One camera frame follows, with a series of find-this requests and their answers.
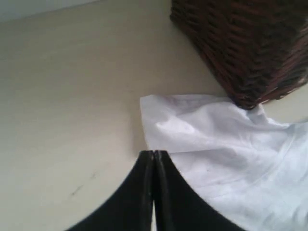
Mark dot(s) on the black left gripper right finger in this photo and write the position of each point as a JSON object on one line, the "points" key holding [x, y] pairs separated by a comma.
{"points": [[178, 207]]}

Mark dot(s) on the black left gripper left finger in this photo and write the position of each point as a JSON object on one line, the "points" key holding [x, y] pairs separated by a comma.
{"points": [[130, 207]]}

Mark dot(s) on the white shirt garment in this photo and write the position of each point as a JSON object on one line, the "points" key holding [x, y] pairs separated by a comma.
{"points": [[250, 168]]}

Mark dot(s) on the dark brown wicker basket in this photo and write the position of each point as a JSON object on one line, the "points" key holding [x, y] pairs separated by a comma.
{"points": [[256, 49]]}

